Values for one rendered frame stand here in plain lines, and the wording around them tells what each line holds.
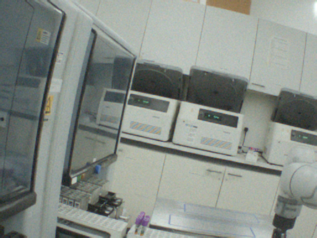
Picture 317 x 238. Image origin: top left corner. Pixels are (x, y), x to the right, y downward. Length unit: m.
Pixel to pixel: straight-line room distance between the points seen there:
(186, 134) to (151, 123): 0.29
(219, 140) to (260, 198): 0.64
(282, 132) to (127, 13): 1.80
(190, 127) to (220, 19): 1.06
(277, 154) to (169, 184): 0.96
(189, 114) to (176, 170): 0.47
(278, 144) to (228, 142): 0.45
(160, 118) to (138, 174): 0.50
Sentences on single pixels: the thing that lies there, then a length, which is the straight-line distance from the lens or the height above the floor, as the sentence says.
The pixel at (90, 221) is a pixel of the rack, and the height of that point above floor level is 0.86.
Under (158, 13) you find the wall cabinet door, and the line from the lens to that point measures 3.87.
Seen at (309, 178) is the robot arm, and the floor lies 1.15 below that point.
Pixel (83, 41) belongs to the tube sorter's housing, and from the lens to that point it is 1.10.
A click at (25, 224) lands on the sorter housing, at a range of 0.98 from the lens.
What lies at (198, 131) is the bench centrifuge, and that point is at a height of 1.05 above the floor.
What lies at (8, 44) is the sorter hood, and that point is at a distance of 0.69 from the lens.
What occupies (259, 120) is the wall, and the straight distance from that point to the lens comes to 4.10.
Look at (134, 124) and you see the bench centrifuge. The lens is 3.52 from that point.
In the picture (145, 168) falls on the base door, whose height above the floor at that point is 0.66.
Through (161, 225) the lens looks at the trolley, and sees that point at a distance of 1.48.
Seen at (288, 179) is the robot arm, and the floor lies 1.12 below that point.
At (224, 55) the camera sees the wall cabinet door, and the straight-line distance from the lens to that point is 3.77.
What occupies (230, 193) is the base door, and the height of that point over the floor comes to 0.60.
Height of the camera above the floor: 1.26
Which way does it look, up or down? 3 degrees down
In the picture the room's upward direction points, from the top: 12 degrees clockwise
